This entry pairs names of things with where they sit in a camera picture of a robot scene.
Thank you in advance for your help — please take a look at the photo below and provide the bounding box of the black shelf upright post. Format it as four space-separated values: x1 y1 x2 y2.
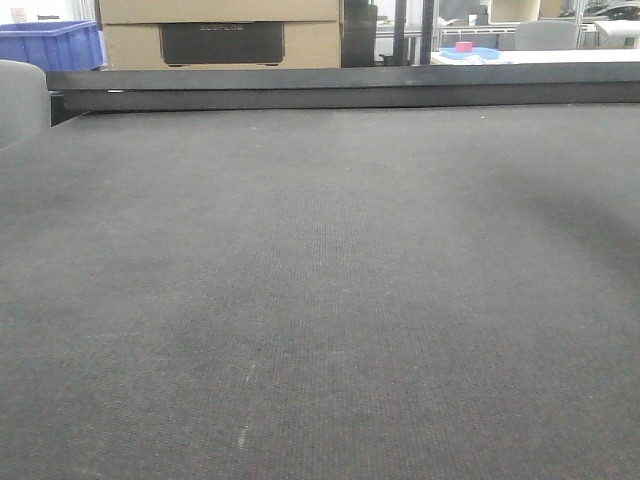
419 0 436 66

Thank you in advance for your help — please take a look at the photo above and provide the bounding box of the black conveyor side rail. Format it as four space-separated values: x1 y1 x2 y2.
46 62 639 112

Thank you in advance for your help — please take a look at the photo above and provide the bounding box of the light blue tray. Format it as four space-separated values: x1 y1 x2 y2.
432 47 502 65

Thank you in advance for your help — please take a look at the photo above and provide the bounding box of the pink cylinder block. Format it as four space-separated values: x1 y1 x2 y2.
455 41 473 54

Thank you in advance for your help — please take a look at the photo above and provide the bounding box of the blue plastic crate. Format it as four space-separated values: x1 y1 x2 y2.
1 21 104 72

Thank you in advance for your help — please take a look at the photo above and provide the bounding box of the large cardboard box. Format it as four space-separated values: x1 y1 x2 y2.
98 0 343 70

